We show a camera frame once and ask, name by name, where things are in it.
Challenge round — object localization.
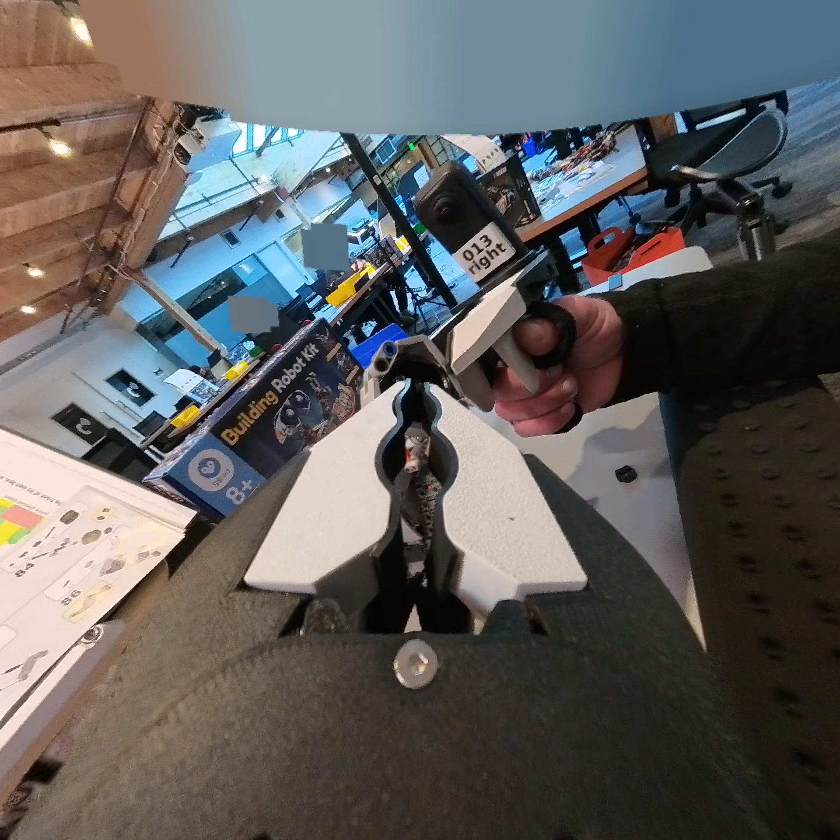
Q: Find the black perforated mat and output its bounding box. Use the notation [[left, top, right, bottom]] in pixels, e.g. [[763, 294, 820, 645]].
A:
[[661, 373, 840, 840]]

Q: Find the black metal pole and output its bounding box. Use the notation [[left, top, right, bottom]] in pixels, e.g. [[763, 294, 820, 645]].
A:
[[340, 132, 462, 311]]

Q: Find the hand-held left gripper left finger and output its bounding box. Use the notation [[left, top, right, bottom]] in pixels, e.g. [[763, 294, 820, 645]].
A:
[[246, 381, 412, 611]]

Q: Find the instruction booklet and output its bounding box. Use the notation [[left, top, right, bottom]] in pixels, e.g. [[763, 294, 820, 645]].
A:
[[0, 426, 199, 778]]

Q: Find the grey toy wheel frame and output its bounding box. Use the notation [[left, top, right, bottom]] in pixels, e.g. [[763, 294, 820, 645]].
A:
[[360, 334, 462, 412]]

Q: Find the grey orange tracked toy robot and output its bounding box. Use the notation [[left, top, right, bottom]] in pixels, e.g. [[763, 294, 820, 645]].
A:
[[399, 426, 442, 581]]

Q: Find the wooden office table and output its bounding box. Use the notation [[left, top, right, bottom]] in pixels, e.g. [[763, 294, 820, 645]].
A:
[[518, 124, 653, 246]]

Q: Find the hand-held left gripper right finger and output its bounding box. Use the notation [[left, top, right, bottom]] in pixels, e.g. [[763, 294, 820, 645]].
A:
[[423, 385, 589, 616]]

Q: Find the blue robot kit box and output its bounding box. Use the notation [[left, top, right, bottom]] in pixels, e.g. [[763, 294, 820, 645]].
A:
[[143, 321, 371, 521]]

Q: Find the white book stand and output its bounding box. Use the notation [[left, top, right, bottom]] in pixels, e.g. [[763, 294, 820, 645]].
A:
[[0, 617, 128, 804]]

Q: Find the red plastic container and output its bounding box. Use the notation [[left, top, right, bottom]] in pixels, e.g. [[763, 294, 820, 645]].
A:
[[583, 225, 686, 284]]

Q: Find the yellow plastic bin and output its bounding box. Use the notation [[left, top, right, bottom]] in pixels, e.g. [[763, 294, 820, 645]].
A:
[[321, 262, 378, 307]]

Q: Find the person's right hand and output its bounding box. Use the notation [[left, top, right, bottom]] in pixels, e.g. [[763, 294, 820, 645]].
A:
[[493, 297, 630, 438]]

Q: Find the person's right forearm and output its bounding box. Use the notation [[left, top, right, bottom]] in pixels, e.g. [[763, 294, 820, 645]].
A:
[[604, 229, 840, 404]]

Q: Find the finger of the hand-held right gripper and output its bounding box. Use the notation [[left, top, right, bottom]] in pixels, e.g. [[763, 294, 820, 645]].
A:
[[445, 285, 530, 383]]

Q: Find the black office chair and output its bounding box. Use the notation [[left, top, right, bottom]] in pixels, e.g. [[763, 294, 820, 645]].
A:
[[642, 92, 796, 259]]

